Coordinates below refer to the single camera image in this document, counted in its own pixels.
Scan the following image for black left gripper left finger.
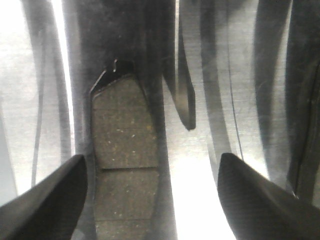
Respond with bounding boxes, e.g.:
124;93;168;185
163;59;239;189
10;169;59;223
0;155;87;240

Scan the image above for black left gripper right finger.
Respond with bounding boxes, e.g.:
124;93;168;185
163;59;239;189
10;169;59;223
217;153;320;240

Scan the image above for grey brake pad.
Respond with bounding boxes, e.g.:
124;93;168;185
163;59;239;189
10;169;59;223
91;60;159;240

